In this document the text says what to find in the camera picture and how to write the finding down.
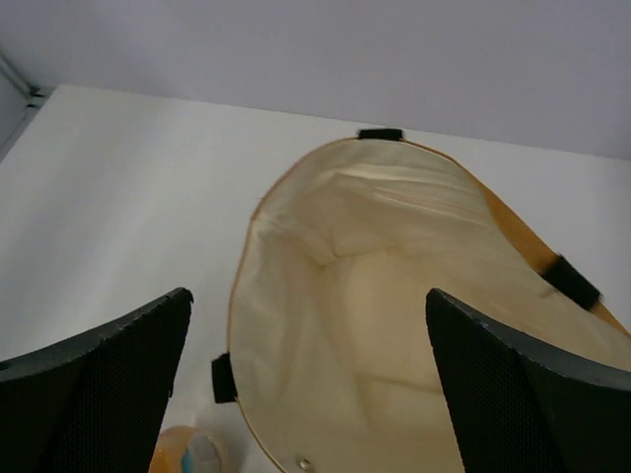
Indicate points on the tan canvas bag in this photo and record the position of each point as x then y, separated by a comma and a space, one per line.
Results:
328, 345

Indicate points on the left aluminium frame post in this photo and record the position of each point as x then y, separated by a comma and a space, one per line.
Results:
18, 80

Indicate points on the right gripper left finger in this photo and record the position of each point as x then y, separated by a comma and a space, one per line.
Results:
95, 402

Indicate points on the orange bottle pink cap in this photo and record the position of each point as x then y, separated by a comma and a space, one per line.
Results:
185, 449

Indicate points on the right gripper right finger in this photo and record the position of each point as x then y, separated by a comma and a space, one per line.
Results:
519, 404

